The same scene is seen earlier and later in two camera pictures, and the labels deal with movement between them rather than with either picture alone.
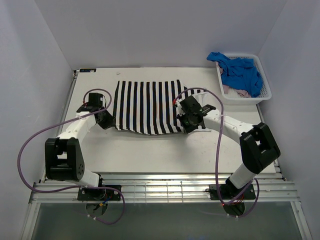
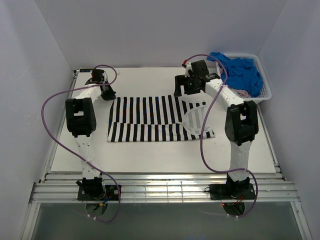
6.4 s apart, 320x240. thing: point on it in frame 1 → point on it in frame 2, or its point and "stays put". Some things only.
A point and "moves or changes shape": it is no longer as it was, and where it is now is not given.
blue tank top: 238,73 stays put
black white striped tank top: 148,107 moves or changes shape
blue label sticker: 87,70 stays put
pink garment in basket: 243,93 stays put
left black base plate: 100,194 stays put
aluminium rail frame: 150,189 stays put
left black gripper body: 107,120 → 109,93
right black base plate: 227,192 stays put
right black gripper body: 187,124 → 189,83
